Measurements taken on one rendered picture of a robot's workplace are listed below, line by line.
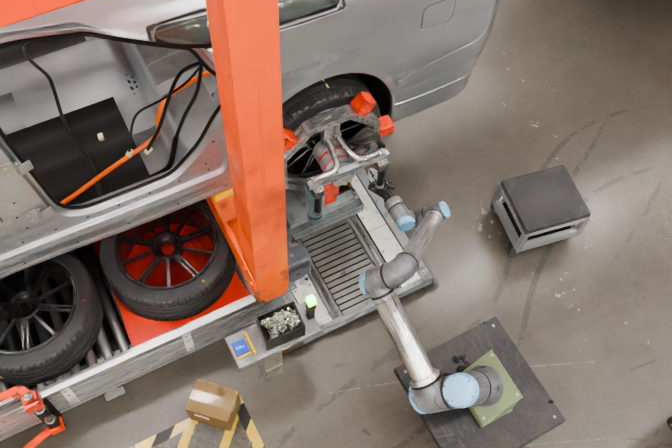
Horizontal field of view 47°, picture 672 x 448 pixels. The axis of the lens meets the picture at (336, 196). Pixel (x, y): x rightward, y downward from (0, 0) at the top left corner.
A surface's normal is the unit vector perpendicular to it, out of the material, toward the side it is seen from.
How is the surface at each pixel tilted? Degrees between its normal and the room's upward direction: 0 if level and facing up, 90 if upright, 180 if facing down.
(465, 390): 40
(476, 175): 0
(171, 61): 6
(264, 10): 90
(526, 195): 0
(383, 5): 78
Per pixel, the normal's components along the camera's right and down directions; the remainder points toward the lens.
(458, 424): 0.04, -0.52
